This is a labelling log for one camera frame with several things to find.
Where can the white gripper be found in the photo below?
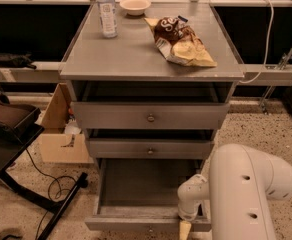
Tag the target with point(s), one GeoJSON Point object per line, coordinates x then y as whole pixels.
{"type": "Point", "coordinates": [188, 209]}

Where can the grey bottom drawer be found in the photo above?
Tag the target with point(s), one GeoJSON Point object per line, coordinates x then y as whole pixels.
{"type": "Point", "coordinates": [140, 194]}

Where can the grey drawer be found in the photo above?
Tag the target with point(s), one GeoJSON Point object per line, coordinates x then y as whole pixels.
{"type": "Point", "coordinates": [149, 149]}
{"type": "Point", "coordinates": [140, 194]}
{"type": "Point", "coordinates": [178, 116]}

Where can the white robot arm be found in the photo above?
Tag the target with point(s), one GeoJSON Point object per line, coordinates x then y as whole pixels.
{"type": "Point", "coordinates": [241, 181]}

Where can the grey middle drawer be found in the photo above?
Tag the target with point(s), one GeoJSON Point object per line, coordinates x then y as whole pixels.
{"type": "Point", "coordinates": [149, 149]}

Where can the grey top drawer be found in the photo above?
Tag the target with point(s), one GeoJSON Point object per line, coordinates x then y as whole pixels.
{"type": "Point", "coordinates": [178, 116]}

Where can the grey drawer cabinet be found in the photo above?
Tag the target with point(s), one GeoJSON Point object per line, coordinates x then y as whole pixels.
{"type": "Point", "coordinates": [132, 103]}

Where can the cardboard box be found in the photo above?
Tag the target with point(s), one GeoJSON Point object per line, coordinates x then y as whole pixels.
{"type": "Point", "coordinates": [61, 140]}

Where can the yellow brown chip bag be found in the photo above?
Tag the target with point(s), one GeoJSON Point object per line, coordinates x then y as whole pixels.
{"type": "Point", "coordinates": [178, 42]}

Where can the black stand with tray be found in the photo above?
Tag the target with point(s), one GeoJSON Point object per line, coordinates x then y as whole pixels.
{"type": "Point", "coordinates": [12, 145]}

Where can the brown padded seat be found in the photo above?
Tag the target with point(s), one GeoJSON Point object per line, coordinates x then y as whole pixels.
{"type": "Point", "coordinates": [16, 117]}

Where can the white paper bowl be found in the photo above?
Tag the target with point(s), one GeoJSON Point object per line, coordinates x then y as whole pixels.
{"type": "Point", "coordinates": [135, 7]}

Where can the clear plastic water bottle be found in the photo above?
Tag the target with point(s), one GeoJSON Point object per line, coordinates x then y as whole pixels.
{"type": "Point", "coordinates": [107, 17]}

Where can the metal rail frame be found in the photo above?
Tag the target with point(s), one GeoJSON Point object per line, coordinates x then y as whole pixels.
{"type": "Point", "coordinates": [272, 74]}

